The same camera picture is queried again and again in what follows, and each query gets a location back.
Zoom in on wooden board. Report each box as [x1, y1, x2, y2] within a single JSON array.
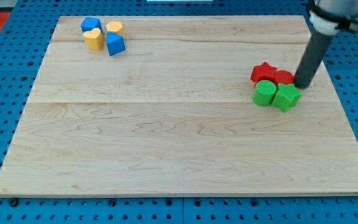
[[0, 16, 358, 198]]

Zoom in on green star block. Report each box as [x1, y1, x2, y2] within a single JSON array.
[[272, 83, 301, 112]]

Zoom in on yellow heart block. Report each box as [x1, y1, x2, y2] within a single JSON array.
[[83, 28, 104, 51]]

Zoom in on red circle block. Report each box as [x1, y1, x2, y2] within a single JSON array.
[[273, 70, 295, 85]]

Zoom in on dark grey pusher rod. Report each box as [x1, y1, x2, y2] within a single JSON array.
[[294, 29, 334, 89]]

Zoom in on red star block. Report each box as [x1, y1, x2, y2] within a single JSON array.
[[250, 62, 278, 84]]

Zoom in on yellow hexagon block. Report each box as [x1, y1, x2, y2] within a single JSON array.
[[105, 21, 125, 36]]

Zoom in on green circle block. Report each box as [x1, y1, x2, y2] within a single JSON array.
[[252, 80, 277, 106]]

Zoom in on blue triangle block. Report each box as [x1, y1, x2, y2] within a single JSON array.
[[106, 32, 126, 56]]

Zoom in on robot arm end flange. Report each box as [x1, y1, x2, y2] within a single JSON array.
[[306, 0, 358, 36]]

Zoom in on blue cube block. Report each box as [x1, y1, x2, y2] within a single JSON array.
[[80, 17, 103, 32]]

